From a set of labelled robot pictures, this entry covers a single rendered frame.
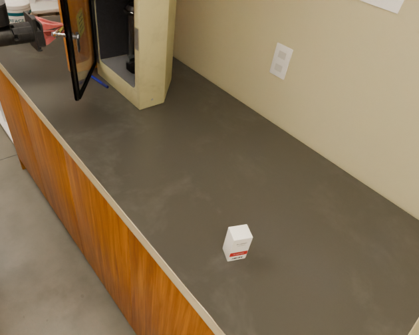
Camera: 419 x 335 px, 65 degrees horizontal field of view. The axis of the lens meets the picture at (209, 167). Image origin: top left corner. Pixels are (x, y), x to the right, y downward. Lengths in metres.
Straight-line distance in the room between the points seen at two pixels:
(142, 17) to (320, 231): 0.83
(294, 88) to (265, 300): 0.77
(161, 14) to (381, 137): 0.79
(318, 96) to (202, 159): 0.46
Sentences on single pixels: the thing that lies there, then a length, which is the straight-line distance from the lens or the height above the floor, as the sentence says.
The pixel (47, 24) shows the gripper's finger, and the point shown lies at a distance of 1.18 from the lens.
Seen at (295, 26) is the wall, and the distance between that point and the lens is 1.23.
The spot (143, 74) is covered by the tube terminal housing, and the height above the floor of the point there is 1.08.
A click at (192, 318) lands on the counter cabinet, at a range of 0.94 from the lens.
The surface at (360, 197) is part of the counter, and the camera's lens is 1.15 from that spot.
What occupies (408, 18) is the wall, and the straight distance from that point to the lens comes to 1.07.
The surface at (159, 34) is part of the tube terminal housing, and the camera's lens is 1.19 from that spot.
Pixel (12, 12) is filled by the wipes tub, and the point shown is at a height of 1.06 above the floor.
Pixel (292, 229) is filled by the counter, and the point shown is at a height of 0.94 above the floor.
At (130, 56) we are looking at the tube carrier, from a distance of 1.33.
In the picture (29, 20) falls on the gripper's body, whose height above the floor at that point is 1.24.
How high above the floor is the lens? 1.63
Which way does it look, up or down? 41 degrees down
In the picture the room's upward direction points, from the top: 11 degrees clockwise
